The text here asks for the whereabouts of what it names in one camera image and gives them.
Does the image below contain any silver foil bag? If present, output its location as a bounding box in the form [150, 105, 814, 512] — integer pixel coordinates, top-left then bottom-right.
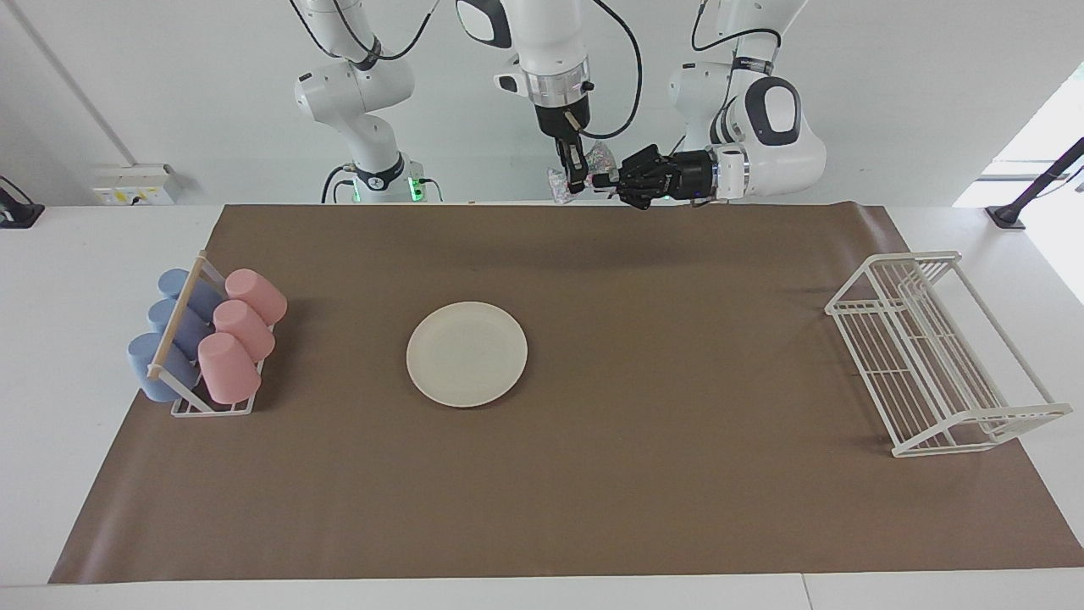
[547, 142, 619, 204]

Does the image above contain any blue plastic cup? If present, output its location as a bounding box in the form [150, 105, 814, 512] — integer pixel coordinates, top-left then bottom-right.
[148, 298, 213, 357]
[127, 332, 202, 402]
[158, 269, 225, 319]

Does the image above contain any white wire dish rack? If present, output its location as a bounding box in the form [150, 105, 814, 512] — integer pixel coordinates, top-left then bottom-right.
[826, 251, 1073, 458]

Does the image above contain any rack of pink blue cylinders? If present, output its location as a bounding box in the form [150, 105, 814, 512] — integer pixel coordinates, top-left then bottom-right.
[147, 251, 274, 418]

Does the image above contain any black angled stand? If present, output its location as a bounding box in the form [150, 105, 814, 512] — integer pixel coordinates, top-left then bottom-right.
[987, 136, 1084, 230]

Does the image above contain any white wall socket box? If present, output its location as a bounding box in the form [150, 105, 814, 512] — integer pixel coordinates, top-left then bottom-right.
[91, 165, 180, 207]

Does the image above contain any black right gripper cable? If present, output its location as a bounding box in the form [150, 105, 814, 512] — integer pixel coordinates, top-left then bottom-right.
[578, 0, 643, 141]

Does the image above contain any pink plastic cup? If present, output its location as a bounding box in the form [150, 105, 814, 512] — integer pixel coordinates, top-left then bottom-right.
[213, 300, 276, 361]
[224, 269, 288, 325]
[197, 332, 262, 405]

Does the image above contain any black table clamp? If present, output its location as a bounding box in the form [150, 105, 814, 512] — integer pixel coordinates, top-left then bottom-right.
[0, 176, 45, 228]

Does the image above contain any brown paper table mat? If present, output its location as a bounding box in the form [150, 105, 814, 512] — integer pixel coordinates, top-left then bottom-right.
[48, 203, 1084, 584]

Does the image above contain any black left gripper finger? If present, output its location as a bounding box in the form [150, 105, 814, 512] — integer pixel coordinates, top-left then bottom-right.
[593, 174, 677, 210]
[618, 144, 677, 183]

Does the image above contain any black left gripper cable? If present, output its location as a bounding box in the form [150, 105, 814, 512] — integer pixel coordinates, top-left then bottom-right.
[690, 0, 784, 53]

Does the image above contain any cream round plate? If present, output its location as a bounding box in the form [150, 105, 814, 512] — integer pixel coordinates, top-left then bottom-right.
[406, 302, 528, 408]

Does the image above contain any black right base cable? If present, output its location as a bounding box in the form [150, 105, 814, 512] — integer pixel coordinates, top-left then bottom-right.
[320, 164, 357, 204]

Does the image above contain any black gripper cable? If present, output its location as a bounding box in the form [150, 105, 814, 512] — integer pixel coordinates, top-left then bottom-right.
[578, 0, 643, 141]
[690, 0, 784, 53]

